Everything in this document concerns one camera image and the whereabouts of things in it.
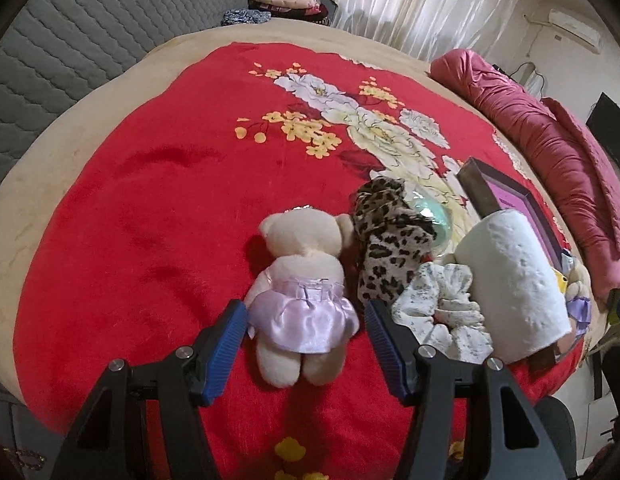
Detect red floral blanket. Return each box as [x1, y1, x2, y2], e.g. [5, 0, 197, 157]
[12, 42, 591, 480]

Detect cream teddy bear lilac dress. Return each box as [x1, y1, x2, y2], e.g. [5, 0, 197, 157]
[244, 212, 361, 389]

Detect pink and blue book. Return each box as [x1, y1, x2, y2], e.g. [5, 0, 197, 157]
[492, 185, 534, 212]

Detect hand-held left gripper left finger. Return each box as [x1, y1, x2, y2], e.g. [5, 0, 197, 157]
[50, 299, 249, 480]

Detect white sheer curtain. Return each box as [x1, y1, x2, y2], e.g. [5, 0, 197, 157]
[320, 0, 529, 61]

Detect dark rectangular tray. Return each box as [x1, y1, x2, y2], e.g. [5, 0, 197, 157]
[457, 156, 572, 372]

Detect green cloth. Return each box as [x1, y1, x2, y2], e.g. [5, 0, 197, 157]
[602, 305, 620, 348]

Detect dark clothes pile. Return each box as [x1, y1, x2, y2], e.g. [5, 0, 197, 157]
[290, 0, 339, 26]

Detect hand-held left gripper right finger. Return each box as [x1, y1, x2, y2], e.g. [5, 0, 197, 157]
[364, 299, 566, 480]

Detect leopard print cloth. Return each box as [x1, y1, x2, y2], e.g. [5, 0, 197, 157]
[351, 177, 439, 307]

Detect grey quilted headboard cover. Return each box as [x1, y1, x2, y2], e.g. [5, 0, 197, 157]
[0, 0, 256, 202]

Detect white air conditioner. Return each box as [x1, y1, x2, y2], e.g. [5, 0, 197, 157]
[547, 8, 602, 51]

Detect black wall television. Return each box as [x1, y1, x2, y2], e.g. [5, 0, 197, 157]
[586, 92, 620, 177]

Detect blue patterned cloth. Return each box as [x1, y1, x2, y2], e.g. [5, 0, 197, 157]
[221, 8, 272, 29]

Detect pink quilt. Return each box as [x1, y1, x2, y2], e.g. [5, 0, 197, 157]
[429, 49, 620, 307]

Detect white floral cloth scrunchie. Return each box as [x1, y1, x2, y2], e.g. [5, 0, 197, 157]
[392, 260, 494, 364]

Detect white towel roll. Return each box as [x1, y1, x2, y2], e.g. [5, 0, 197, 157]
[452, 210, 574, 365]

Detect small bear with purple bow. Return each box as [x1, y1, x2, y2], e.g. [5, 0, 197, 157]
[552, 252, 594, 339]

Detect green item in clear wrap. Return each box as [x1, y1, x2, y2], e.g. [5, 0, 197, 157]
[407, 192, 459, 256]

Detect beige bed sheet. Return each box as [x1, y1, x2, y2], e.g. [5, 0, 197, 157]
[0, 25, 607, 411]

